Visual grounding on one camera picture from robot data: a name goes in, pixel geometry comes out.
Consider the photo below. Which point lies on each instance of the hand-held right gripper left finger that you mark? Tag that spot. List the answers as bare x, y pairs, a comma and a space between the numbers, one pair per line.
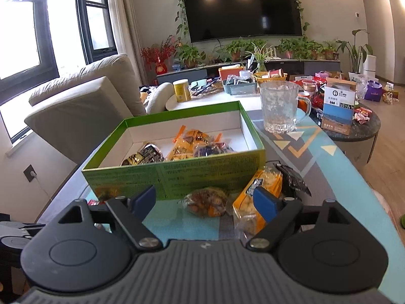
144, 201

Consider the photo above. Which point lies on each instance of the orange mug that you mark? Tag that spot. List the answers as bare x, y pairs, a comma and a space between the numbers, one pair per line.
303, 98

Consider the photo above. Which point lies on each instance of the purple gift bag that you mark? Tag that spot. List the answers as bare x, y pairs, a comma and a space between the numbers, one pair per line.
373, 91

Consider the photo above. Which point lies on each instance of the black snack packet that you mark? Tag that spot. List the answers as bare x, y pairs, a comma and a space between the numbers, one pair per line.
294, 182

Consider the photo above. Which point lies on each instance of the beige sofa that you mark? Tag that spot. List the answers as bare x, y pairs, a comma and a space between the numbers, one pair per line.
79, 110

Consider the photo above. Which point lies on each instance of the coral tissue box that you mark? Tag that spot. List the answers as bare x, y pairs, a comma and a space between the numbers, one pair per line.
229, 73

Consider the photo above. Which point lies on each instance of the white oval coffee table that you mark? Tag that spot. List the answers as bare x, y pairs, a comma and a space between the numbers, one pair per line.
215, 99

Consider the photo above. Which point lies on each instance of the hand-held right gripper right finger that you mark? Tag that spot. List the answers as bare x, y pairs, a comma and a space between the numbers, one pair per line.
265, 202

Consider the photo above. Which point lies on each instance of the red candy packets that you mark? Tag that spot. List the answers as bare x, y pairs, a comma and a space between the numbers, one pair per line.
361, 114

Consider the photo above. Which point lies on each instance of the orange snack packet in box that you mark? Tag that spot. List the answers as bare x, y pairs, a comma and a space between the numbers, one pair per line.
196, 136

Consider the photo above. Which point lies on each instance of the grey television cabinet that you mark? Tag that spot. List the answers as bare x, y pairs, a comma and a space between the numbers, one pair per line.
177, 75

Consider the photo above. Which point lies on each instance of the grey plastic tray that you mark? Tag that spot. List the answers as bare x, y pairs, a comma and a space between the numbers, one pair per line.
242, 89

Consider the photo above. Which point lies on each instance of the tall leafy plant white pot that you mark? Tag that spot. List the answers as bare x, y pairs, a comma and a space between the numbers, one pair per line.
356, 50

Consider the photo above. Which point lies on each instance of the small red snack packet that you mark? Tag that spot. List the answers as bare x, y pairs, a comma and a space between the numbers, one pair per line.
92, 202

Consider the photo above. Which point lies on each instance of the dark wall socket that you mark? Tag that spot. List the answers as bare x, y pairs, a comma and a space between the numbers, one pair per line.
30, 173

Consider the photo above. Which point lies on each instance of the narrow black framed window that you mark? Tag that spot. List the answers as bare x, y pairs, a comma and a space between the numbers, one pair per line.
95, 22

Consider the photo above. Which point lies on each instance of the green potted plant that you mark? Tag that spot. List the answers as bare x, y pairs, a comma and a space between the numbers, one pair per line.
235, 49
189, 53

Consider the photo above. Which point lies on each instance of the yellow canister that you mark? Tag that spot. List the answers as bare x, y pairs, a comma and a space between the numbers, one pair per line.
182, 91

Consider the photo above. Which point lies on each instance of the spider plant in glass vase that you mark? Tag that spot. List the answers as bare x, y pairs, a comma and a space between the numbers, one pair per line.
261, 66

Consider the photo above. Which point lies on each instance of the large black framed window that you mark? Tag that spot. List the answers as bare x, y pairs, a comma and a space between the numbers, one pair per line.
22, 38

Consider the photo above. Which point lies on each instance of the pink gift box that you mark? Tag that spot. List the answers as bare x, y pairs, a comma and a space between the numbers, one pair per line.
321, 75

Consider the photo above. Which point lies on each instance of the purple snack packet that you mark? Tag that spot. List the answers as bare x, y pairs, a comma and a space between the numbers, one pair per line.
212, 149

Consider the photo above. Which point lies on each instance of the clear glass mug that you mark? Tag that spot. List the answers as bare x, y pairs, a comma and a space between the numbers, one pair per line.
277, 107

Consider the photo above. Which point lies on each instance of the blue white carton box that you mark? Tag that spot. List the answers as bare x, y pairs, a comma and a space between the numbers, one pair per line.
338, 110

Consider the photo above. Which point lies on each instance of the white picket fence ornament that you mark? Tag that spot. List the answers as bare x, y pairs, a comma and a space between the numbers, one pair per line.
272, 53

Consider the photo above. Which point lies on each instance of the black wall television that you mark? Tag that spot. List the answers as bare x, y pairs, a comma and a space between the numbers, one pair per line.
243, 9

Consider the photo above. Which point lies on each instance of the white humidifier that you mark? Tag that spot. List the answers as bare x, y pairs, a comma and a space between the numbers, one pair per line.
370, 66

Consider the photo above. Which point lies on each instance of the orange white seed snack bag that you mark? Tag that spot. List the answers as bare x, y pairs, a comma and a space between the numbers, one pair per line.
148, 154

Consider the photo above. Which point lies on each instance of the green cardboard box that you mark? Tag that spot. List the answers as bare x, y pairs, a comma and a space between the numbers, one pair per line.
202, 174

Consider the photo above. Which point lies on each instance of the row of green potted plants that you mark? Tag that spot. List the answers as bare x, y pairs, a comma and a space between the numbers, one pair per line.
297, 46

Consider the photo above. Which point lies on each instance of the yellow woven basket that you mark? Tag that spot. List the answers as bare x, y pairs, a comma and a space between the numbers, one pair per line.
278, 78

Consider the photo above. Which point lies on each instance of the trailing green vine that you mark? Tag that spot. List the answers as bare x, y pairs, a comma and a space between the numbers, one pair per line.
182, 15

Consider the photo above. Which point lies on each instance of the sheer white curtain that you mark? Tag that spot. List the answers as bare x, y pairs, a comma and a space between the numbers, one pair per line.
126, 22

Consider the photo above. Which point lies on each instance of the striped paper cup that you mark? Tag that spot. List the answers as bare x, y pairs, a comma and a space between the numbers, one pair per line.
309, 86

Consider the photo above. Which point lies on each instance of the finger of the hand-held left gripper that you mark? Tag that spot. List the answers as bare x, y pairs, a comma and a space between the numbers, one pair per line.
19, 228

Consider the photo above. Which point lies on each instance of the round dark side table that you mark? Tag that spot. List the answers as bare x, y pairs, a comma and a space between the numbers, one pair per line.
367, 126

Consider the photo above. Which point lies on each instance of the red flower vase arrangement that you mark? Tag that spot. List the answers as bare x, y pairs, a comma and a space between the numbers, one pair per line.
160, 68

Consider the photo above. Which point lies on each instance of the small potted plant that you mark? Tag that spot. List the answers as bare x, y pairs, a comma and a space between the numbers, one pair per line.
330, 50

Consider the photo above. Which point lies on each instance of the clear mixed nut packet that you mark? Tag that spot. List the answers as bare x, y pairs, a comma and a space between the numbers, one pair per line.
205, 201

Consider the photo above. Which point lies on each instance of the orange yellow snack packet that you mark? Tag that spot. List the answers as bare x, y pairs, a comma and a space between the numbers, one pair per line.
243, 209

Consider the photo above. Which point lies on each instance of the green slipper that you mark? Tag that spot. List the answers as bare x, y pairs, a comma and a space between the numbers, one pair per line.
402, 221

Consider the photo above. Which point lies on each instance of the geometric patterned table cover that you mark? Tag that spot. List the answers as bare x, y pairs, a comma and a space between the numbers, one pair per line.
316, 171

